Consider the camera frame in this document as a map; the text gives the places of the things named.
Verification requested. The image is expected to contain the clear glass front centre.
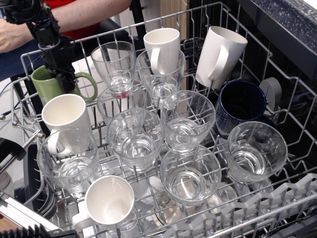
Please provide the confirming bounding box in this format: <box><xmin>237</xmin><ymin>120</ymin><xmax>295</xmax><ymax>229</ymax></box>
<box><xmin>160</xmin><ymin>143</ymin><xmax>222</xmax><ymax>207</ymax></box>

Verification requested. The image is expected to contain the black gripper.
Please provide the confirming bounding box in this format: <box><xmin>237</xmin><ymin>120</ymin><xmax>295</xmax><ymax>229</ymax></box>
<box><xmin>38</xmin><ymin>35</ymin><xmax>76</xmax><ymax>93</ymax></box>

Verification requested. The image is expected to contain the tall white mug right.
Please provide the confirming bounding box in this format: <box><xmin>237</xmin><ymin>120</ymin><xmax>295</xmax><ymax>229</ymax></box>
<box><xmin>195</xmin><ymin>26</ymin><xmax>248</xmax><ymax>89</ymax></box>

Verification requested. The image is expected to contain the white mug left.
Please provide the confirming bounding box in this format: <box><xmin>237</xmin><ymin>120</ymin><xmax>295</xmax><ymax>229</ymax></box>
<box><xmin>42</xmin><ymin>94</ymin><xmax>92</xmax><ymax>156</ymax></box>

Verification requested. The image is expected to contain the green ceramic mug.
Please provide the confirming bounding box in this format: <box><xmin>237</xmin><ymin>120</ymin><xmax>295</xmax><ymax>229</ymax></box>
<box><xmin>31</xmin><ymin>65</ymin><xmax>98</xmax><ymax>105</ymax></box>

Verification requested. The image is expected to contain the grey plastic tine row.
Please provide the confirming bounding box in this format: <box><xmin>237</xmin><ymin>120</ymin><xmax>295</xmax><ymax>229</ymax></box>
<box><xmin>136</xmin><ymin>173</ymin><xmax>317</xmax><ymax>238</ymax></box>

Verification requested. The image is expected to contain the white mug front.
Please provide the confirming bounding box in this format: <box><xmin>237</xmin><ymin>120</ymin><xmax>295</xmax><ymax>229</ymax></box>
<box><xmin>72</xmin><ymin>175</ymin><xmax>135</xmax><ymax>230</ymax></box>

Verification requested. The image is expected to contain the speckled dark countertop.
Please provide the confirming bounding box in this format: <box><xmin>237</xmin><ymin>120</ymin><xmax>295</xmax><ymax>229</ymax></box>
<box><xmin>253</xmin><ymin>0</ymin><xmax>317</xmax><ymax>53</ymax></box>

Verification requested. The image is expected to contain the dark blue mug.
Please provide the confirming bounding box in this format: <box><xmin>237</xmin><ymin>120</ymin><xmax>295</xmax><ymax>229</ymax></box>
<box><xmin>212</xmin><ymin>80</ymin><xmax>275</xmax><ymax>139</ymax></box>

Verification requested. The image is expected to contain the clear glass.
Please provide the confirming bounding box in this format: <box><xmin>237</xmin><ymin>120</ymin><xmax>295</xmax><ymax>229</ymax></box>
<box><xmin>160</xmin><ymin>143</ymin><xmax>222</xmax><ymax>207</ymax></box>
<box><xmin>225</xmin><ymin>121</ymin><xmax>288</xmax><ymax>183</ymax></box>
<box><xmin>160</xmin><ymin>90</ymin><xmax>216</xmax><ymax>148</ymax></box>
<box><xmin>91</xmin><ymin>41</ymin><xmax>136</xmax><ymax>94</ymax></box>
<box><xmin>107</xmin><ymin>108</ymin><xmax>164</xmax><ymax>173</ymax></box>
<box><xmin>136</xmin><ymin>46</ymin><xmax>185</xmax><ymax>108</ymax></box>
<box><xmin>37</xmin><ymin>128</ymin><xmax>99</xmax><ymax>198</ymax></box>
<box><xmin>97</xmin><ymin>83</ymin><xmax>147</xmax><ymax>125</ymax></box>

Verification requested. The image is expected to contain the black clamp with metal screw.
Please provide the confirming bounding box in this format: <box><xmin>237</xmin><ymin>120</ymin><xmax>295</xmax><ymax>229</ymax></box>
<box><xmin>0</xmin><ymin>129</ymin><xmax>45</xmax><ymax>175</ymax></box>

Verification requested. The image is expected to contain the clear glass middle left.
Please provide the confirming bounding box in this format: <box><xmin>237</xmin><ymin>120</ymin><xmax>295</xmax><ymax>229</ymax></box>
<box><xmin>97</xmin><ymin>83</ymin><xmax>147</xmax><ymax>125</ymax></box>

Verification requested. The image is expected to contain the white mug back centre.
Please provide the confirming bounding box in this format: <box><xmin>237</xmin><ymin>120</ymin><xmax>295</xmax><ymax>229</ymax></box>
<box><xmin>143</xmin><ymin>28</ymin><xmax>180</xmax><ymax>75</ymax></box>

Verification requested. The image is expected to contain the clear glass back left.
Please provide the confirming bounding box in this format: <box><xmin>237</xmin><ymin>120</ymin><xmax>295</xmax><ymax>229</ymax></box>
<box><xmin>91</xmin><ymin>41</ymin><xmax>136</xmax><ymax>94</ymax></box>

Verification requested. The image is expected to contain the clear glass centre right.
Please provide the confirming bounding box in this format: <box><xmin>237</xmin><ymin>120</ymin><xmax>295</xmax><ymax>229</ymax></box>
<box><xmin>160</xmin><ymin>90</ymin><xmax>216</xmax><ymax>148</ymax></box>

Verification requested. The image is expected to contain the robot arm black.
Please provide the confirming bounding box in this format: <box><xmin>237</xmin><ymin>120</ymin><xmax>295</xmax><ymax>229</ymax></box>
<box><xmin>0</xmin><ymin>0</ymin><xmax>76</xmax><ymax>93</ymax></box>

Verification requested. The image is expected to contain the clear glass back centre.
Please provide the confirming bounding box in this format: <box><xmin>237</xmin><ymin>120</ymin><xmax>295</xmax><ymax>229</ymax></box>
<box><xmin>136</xmin><ymin>46</ymin><xmax>185</xmax><ymax>108</ymax></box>

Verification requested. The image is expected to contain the person forearm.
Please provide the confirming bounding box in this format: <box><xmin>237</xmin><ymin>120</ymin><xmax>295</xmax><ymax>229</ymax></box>
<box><xmin>0</xmin><ymin>0</ymin><xmax>131</xmax><ymax>53</ymax></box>

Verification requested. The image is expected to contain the grey wire dishwasher rack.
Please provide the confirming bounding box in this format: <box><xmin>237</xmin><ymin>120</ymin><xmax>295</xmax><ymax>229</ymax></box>
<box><xmin>10</xmin><ymin>1</ymin><xmax>317</xmax><ymax>238</ymax></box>

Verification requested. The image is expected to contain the clear glass front left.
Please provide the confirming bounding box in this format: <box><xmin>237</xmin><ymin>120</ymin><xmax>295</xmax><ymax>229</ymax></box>
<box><xmin>37</xmin><ymin>128</ymin><xmax>99</xmax><ymax>198</ymax></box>

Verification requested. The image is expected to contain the grey plastic rack clip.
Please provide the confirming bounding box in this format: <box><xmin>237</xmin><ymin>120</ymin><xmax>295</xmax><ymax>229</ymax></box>
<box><xmin>259</xmin><ymin>77</ymin><xmax>282</xmax><ymax>111</ymax></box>

